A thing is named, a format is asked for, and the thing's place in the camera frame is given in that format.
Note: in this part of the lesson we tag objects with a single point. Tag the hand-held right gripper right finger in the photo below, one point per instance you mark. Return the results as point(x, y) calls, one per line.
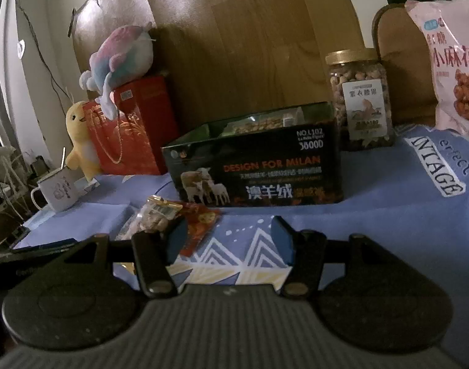
point(282, 240)

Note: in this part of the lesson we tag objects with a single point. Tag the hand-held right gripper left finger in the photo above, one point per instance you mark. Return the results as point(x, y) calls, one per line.
point(176, 240)

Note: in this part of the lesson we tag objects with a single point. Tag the red snack packet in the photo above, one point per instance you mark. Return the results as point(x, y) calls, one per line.
point(199, 225)

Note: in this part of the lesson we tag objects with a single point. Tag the clear snack packet yellow label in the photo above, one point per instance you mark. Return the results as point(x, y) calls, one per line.
point(149, 217)

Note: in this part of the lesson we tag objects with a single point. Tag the black printed cardboard box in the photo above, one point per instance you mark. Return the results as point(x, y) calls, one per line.
point(257, 169)

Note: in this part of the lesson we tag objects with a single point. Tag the orange snack packet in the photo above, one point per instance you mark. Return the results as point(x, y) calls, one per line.
point(257, 123)

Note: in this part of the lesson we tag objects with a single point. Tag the white enamel mug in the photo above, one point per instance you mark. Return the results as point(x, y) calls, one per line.
point(59, 192)

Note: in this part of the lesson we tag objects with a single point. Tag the blue printed cloth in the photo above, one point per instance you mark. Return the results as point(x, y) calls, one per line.
point(372, 207)

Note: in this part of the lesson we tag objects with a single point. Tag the red gift bag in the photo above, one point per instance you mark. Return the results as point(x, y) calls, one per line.
point(142, 130)

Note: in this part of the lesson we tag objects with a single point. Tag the wooden stir stick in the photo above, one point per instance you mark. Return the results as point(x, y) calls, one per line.
point(63, 158)

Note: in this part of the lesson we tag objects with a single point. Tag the yellow plush duck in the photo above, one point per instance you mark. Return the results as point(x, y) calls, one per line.
point(78, 142)

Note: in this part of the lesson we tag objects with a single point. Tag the clear jar of nuts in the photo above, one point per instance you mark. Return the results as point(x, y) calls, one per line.
point(363, 103)

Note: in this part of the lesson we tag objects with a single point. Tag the pastel plush toy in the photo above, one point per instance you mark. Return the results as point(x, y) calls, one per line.
point(119, 57)

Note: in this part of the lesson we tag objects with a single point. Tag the brown cardboard panel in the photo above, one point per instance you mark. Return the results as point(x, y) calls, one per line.
point(257, 38)

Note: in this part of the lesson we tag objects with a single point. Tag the brown rounded panel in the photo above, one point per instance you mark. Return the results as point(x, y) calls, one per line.
point(403, 65)

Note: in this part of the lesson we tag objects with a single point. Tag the large pink snack bag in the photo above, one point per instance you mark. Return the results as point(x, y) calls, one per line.
point(449, 65)

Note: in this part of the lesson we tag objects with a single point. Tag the crinkled brown paper sheet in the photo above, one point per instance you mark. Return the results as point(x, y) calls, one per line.
point(111, 4)

